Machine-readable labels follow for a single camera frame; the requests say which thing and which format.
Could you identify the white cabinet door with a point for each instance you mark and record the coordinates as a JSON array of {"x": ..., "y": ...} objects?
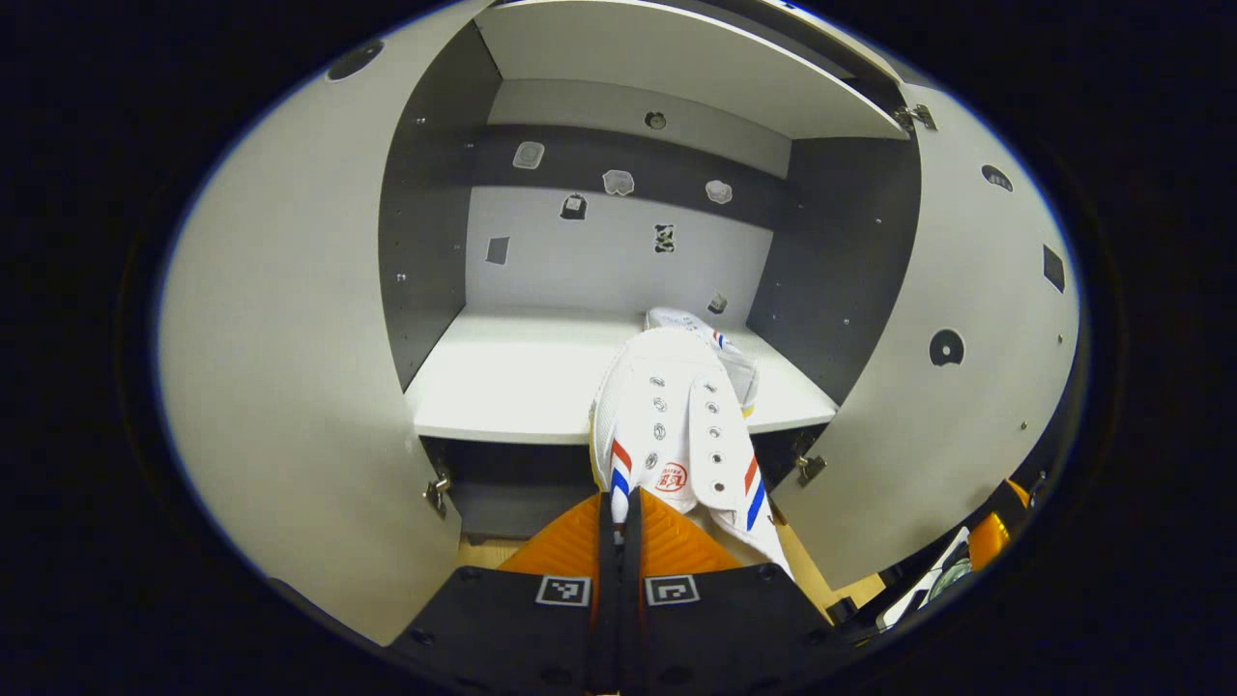
[
  {"x": 966, "y": 406},
  {"x": 290, "y": 338}
]

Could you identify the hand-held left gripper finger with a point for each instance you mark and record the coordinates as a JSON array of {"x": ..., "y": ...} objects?
[
  {"x": 630, "y": 580},
  {"x": 607, "y": 580}
]

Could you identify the white shoe cabinet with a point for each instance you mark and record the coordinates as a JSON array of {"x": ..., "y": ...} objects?
[{"x": 522, "y": 377}]

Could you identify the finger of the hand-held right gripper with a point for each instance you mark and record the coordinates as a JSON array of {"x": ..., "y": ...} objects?
[{"x": 991, "y": 536}]

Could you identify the white striped shoe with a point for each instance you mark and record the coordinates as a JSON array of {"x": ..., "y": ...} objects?
[
  {"x": 739, "y": 362},
  {"x": 676, "y": 416}
]

